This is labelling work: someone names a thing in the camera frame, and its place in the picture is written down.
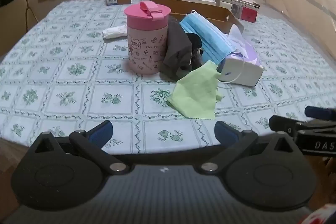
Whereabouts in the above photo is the green cloth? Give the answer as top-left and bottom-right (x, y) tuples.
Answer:
(167, 60), (223, 119)

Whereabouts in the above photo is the dark grey cloth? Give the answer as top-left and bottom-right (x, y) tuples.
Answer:
(161, 17), (204, 81)

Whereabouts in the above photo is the purple soft tissue pack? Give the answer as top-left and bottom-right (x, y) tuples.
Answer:
(218, 23), (264, 87)

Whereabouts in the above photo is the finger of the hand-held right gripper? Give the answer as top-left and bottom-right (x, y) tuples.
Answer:
(269, 115), (302, 136)
(304, 106), (336, 119)

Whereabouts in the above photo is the red white printed clothing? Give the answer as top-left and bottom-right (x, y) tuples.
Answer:
(299, 203), (336, 224)

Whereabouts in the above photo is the pink lidded cup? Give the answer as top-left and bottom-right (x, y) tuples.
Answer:
(124, 1), (172, 75)

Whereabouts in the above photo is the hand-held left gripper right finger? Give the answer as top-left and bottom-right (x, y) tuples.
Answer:
(196, 120), (301, 175)

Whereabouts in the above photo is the blue face mask pack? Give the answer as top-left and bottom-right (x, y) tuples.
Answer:
(179, 10), (240, 67)

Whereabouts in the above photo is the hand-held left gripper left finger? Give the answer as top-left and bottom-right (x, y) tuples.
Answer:
(29, 120), (130, 175)

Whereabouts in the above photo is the clear plastic sheet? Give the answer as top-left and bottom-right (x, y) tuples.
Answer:
(260, 0), (336, 38)

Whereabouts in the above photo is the white pad packet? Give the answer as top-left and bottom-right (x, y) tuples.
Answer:
(102, 25), (128, 41)

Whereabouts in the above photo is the brown cardboard tray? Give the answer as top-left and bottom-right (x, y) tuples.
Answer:
(151, 0), (244, 33)

